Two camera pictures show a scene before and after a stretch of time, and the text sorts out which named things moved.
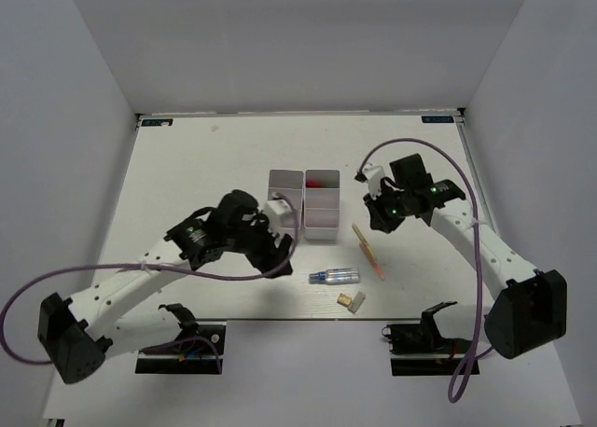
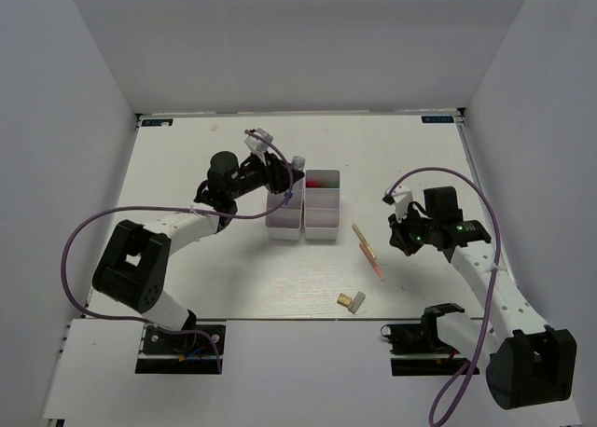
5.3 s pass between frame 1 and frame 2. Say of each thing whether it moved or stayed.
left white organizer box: stayed
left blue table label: stayed
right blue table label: stayed
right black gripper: moved
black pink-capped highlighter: stayed
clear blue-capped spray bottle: moved
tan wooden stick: stayed
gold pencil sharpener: stayed
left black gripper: moved
